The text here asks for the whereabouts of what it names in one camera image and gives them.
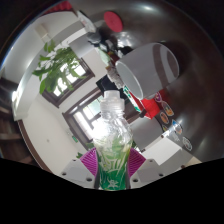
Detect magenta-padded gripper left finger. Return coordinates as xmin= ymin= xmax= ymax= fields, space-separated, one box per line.
xmin=59 ymin=147 xmax=100 ymax=190

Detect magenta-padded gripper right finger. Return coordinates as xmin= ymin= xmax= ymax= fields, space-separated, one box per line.
xmin=128 ymin=147 xmax=167 ymax=190

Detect clear green-labelled drink bottle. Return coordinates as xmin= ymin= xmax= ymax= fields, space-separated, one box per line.
xmin=92 ymin=89 xmax=133 ymax=192

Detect round grey sticker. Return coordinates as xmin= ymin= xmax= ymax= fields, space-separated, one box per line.
xmin=181 ymin=136 xmax=194 ymax=152

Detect dark wooden double door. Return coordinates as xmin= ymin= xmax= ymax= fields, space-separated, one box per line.
xmin=62 ymin=87 xmax=105 ymax=152

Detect round orange sticker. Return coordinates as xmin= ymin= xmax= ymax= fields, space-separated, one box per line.
xmin=158 ymin=111 xmax=170 ymax=125

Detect red plastic basket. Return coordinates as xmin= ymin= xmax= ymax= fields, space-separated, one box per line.
xmin=129 ymin=87 xmax=168 ymax=120

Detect dark-framed window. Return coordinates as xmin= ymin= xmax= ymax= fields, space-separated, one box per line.
xmin=41 ymin=57 xmax=96 ymax=108

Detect dark tray of small cups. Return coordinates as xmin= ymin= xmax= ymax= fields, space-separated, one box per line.
xmin=105 ymin=64 xmax=125 ymax=89

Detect white cup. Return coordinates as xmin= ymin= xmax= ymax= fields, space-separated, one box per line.
xmin=114 ymin=42 xmax=181 ymax=101

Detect grey headphones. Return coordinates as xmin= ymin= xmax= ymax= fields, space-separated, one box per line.
xmin=86 ymin=31 xmax=103 ymax=47

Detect flat round red coaster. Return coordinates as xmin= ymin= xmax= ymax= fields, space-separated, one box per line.
xmin=103 ymin=11 xmax=124 ymax=34

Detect red staircase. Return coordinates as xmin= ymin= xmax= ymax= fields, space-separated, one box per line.
xmin=44 ymin=0 xmax=73 ymax=16

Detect white wall unit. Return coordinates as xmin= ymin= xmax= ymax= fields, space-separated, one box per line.
xmin=34 ymin=22 xmax=51 ymax=40

